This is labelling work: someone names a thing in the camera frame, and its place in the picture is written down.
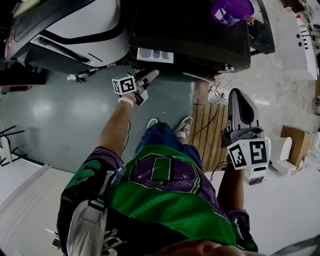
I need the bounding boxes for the person's shoe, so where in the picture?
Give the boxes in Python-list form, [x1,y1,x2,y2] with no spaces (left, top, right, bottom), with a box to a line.
[173,116,194,138]
[146,117,160,130]

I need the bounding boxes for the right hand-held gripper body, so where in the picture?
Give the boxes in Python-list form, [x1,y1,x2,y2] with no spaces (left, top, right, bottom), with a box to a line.
[220,124,272,186]

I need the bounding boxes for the person's right forearm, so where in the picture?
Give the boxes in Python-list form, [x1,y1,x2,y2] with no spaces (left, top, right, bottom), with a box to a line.
[216,159,248,214]

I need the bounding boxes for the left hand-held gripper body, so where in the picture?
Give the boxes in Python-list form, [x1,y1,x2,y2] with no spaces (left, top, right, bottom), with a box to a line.
[111,72,153,107]

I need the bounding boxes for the black metal frame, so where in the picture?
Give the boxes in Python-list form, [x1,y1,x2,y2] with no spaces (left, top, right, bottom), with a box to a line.
[0,124,28,168]

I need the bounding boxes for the person's left forearm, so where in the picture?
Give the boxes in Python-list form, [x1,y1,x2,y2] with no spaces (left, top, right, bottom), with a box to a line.
[98,98,133,154]

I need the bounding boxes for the blue jeans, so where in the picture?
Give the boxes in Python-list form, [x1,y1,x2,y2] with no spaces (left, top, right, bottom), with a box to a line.
[134,122,204,173]

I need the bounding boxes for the person's left shoe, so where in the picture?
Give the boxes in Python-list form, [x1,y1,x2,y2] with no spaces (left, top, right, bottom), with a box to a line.
[146,117,160,130]

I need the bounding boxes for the wooden slatted board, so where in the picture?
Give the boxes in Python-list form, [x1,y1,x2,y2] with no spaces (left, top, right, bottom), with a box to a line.
[187,78,231,173]

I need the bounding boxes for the person's right shoe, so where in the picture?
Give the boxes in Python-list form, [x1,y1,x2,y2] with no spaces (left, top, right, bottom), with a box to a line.
[173,116,194,138]

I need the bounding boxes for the purple plastic bucket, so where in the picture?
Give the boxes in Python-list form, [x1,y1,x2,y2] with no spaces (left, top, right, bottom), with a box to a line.
[210,0,255,26]

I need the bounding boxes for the green and purple jersey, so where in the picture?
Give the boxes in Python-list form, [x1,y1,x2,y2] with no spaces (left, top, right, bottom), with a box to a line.
[56,145,259,256]

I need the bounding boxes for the grey shoulder strap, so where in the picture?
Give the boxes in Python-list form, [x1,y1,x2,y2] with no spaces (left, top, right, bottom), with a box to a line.
[65,196,109,256]

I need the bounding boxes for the black cable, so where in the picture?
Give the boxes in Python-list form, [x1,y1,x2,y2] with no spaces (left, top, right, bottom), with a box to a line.
[187,107,219,146]

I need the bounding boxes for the white plastic device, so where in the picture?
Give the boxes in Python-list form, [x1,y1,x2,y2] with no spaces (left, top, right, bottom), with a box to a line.
[269,136,294,176]

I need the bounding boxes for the white and black appliance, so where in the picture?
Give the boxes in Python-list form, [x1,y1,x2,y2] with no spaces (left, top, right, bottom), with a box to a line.
[4,0,131,76]

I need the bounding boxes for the cardboard box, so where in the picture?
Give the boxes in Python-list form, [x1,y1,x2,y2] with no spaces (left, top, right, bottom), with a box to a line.
[279,124,314,168]

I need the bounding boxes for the white wristband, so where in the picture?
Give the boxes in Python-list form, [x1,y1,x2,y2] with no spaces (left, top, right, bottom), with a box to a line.
[117,96,135,109]

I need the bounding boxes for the black cabinet panel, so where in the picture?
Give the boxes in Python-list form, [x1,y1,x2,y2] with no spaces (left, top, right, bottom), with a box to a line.
[249,0,276,56]

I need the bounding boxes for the white detergent drawer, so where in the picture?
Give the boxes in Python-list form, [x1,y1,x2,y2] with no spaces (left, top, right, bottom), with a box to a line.
[136,47,175,64]

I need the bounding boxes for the white slotted panel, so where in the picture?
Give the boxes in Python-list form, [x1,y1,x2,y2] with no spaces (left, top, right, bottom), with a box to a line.
[294,16,319,81]

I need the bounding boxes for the white power strip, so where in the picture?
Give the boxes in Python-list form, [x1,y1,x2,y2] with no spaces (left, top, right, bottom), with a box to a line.
[207,84,229,101]

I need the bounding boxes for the black low stand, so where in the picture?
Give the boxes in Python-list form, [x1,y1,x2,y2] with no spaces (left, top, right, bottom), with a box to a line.
[0,59,49,94]

